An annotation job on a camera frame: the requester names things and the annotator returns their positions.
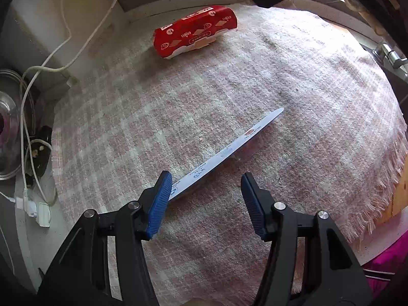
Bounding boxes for pink jacket sleeve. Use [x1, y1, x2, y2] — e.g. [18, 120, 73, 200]
[363, 232, 408, 298]

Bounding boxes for white power strip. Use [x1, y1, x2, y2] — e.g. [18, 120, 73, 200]
[15, 197, 51, 228]

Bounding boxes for stainless steel pot lid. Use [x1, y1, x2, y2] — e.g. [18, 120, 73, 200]
[0, 68, 27, 180]

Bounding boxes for pink plaid fringed cloth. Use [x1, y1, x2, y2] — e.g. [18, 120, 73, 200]
[52, 4, 407, 305]

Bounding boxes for dark small dish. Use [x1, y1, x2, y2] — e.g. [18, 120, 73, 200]
[25, 125, 53, 188]

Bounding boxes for red tissue pack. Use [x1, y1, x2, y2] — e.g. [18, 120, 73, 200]
[153, 6, 238, 59]

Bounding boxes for white cutting board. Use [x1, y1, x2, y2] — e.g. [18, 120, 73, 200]
[1, 0, 128, 78]

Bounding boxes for long toothbrush package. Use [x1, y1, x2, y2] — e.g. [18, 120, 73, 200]
[169, 108, 284, 201]

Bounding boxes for right hand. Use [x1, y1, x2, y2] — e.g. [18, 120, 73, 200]
[344, 0, 387, 37]

